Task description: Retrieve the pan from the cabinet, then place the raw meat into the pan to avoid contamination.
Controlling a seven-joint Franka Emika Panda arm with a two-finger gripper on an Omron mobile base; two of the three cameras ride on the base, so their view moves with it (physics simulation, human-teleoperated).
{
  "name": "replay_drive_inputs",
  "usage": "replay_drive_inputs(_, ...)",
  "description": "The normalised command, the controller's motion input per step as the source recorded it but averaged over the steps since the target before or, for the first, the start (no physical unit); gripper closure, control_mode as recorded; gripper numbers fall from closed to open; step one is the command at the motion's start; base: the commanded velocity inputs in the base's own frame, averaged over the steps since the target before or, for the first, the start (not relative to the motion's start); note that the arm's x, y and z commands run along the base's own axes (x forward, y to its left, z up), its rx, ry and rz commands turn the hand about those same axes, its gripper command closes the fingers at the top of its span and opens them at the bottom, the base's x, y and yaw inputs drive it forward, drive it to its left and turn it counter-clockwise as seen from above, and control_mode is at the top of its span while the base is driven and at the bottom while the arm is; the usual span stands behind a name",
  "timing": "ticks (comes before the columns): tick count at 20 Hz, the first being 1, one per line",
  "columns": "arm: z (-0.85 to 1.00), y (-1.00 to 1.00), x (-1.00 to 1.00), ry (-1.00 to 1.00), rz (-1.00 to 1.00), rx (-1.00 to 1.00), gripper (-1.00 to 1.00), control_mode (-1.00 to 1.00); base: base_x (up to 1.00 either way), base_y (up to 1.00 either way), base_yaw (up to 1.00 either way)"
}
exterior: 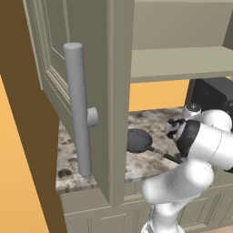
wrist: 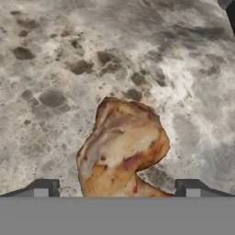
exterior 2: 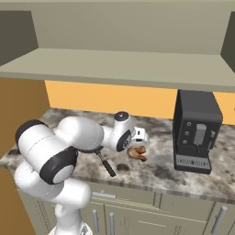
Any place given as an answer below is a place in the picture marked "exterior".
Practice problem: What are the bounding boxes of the grey-green base cabinets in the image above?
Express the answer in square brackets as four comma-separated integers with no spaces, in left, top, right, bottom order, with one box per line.
[58,169,233,233]

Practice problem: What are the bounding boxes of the grey cylindrical door handle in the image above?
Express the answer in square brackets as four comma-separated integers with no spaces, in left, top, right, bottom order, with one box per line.
[63,42,99,177]

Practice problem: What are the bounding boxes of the grey-green cabinet door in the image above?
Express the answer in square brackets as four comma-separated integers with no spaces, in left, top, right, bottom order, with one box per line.
[22,0,137,209]

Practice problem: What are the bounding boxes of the black frying pan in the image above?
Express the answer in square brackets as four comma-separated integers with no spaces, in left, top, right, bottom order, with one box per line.
[126,128,185,165]

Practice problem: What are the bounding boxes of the grey-green wall cabinet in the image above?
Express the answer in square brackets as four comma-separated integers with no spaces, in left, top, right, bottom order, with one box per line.
[130,0,233,85]

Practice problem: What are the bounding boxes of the black countertop appliance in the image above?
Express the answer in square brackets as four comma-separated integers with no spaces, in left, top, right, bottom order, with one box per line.
[185,76,233,132]

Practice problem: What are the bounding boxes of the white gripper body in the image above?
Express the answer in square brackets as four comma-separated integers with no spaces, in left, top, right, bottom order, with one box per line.
[165,117,187,141]

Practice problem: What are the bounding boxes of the brown tall side panel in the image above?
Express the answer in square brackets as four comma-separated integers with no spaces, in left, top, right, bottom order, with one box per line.
[0,0,68,233]

